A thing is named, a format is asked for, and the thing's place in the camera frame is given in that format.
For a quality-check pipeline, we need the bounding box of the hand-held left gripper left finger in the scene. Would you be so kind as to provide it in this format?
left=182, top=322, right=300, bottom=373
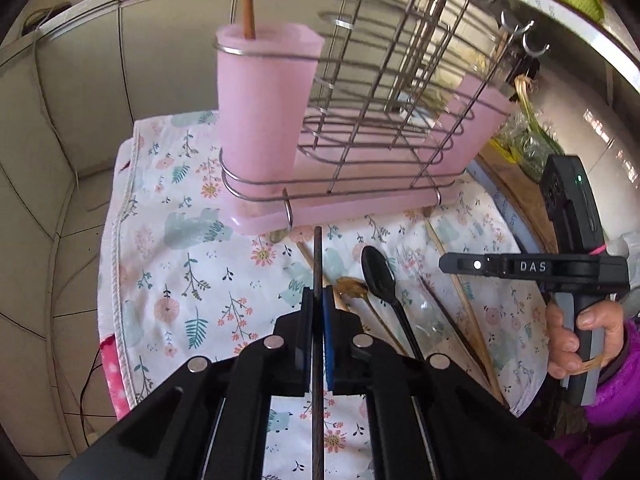
left=57, top=287, right=321, bottom=480

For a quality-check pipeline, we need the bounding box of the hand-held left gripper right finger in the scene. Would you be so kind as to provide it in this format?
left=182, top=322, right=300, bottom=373
left=322, top=285, right=581, bottom=480

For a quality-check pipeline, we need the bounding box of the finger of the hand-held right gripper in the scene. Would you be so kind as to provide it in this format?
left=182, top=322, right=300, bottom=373
left=439, top=252, right=503, bottom=278

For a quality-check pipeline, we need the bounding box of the brown spoon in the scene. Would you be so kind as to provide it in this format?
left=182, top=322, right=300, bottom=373
left=336, top=276, right=408, bottom=358

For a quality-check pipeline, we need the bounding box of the clear plastic fork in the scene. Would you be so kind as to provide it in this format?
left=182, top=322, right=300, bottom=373
left=395, top=242, right=451, bottom=341

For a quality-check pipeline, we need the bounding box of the black plastic spoon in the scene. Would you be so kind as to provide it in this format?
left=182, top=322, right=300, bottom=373
left=361, top=246, right=426, bottom=361

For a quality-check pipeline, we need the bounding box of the pink utensil cup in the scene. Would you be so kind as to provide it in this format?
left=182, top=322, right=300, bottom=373
left=215, top=22, right=326, bottom=196
left=440, top=75, right=513, bottom=171

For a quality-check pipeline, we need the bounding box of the metal wire rack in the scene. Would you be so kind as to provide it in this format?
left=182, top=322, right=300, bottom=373
left=214, top=0, right=551, bottom=233

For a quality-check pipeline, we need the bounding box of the person's right forearm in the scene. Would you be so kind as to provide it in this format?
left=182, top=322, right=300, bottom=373
left=545, top=320, right=640, bottom=480

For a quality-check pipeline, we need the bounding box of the person's right hand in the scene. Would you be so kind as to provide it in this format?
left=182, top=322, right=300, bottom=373
left=545, top=304, right=626, bottom=378

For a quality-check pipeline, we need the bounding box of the pink drip tray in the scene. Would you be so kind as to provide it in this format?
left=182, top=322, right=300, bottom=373
left=230, top=125, right=513, bottom=236

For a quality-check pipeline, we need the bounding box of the floral white cloth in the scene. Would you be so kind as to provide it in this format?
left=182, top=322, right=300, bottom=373
left=97, top=110, right=551, bottom=480

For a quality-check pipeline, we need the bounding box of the bag of green vegetables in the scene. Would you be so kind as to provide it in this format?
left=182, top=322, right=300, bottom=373
left=492, top=110, right=566, bottom=183

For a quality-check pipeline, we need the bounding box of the pink dotted cloth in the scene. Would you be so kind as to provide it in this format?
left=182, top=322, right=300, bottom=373
left=100, top=335, right=133, bottom=421

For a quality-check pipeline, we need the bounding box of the black binder clip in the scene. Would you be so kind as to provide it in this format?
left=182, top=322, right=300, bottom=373
left=510, top=57, right=541, bottom=92

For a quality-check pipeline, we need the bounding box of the metal shelf rack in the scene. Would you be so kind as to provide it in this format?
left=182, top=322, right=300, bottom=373
left=465, top=0, right=640, bottom=111

